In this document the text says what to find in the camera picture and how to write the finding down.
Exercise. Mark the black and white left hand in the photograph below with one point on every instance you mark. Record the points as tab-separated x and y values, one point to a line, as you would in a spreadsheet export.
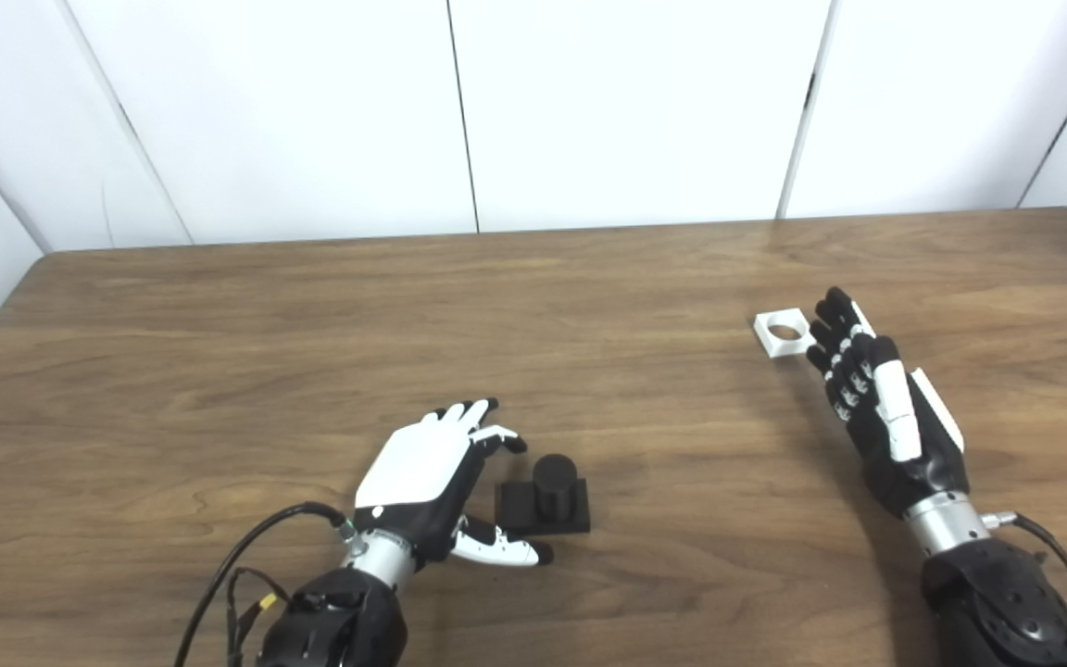
418	472

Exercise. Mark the black and white right hand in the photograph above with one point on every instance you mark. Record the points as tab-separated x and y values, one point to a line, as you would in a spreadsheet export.
913	472

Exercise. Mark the black peg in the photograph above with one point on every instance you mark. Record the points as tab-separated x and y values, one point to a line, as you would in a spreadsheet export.
554	486

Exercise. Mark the white square piece with hole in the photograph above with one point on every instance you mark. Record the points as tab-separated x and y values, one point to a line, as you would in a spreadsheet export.
777	346

